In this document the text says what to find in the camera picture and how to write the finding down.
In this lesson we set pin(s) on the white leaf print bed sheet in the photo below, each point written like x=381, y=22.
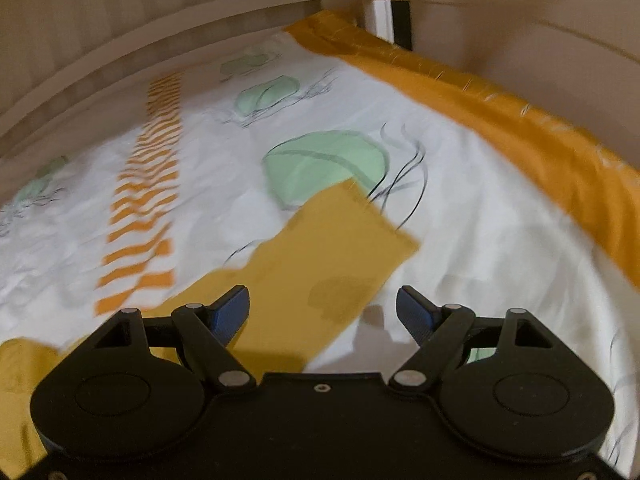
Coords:
x=465, y=200

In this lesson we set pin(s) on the wooden bed frame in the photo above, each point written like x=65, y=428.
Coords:
x=125, y=35

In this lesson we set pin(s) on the mustard yellow knit garment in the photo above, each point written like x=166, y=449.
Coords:
x=310, y=260

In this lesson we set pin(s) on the orange bed cloth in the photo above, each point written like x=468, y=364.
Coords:
x=500, y=105

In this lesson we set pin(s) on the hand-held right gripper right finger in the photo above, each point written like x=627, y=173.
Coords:
x=413, y=313

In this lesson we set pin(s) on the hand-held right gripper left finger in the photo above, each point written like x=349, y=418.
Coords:
x=229, y=316

